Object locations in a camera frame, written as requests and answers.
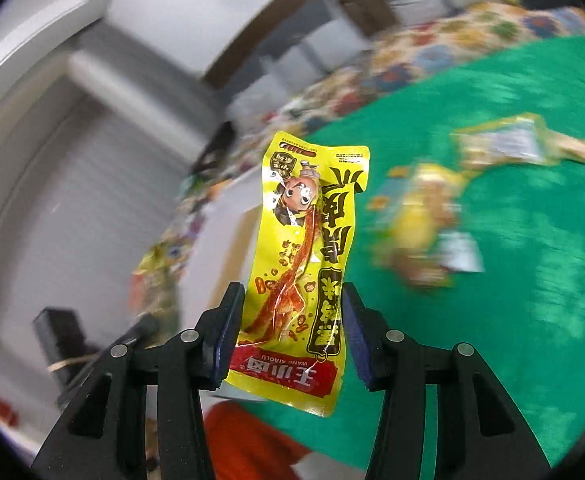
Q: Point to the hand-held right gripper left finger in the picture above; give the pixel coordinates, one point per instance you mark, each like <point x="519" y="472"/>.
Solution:
<point x="221" y="352"/>

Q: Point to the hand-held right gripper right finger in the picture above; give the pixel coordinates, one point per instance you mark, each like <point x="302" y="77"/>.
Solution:
<point x="358" y="347"/>

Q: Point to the yellow cartoon snack packet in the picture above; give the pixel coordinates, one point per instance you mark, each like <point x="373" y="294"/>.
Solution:
<point x="302" y="240"/>

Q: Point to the yellow-edged clear peanut packet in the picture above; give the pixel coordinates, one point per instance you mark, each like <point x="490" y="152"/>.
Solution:
<point x="502" y="140"/>

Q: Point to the small beige snack packet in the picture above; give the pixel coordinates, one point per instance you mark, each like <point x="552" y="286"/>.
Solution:
<point x="580" y="150"/>

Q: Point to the orange cloth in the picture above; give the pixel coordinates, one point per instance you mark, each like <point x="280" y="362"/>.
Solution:
<point x="242" y="440"/>

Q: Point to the white board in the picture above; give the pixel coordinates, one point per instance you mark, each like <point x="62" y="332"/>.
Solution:
<point x="217" y="260"/>

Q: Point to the blurred yellow packet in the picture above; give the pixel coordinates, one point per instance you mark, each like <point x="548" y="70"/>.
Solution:
<point x="157" y="265"/>

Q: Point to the yellow brown snack packet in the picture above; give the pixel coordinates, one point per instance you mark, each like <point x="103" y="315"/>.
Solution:
<point x="422" y="215"/>

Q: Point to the black box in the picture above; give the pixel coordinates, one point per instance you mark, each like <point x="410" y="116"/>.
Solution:
<point x="65" y="332"/>

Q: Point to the small red object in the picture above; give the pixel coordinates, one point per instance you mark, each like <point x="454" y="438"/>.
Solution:
<point x="0" y="407"/>

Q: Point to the colourful floral bedsheet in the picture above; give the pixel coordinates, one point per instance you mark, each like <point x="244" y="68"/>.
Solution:
<point x="422" y="55"/>

